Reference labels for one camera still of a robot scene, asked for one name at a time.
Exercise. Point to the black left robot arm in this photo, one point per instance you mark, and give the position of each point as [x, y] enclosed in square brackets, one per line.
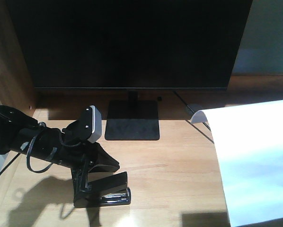
[11, 121]

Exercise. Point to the white paper sheets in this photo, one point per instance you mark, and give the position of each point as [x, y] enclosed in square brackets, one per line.
[248, 141]

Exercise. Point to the black stapler with orange button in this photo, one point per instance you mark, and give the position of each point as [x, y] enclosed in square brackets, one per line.
[111, 190]

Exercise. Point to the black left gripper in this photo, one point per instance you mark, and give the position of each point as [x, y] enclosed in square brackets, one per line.
[47, 144]

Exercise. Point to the black computer monitor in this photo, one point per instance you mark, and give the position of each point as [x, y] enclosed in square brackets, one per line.
[132, 45]

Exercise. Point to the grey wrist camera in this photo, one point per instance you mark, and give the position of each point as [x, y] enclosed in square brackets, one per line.
[88, 127]

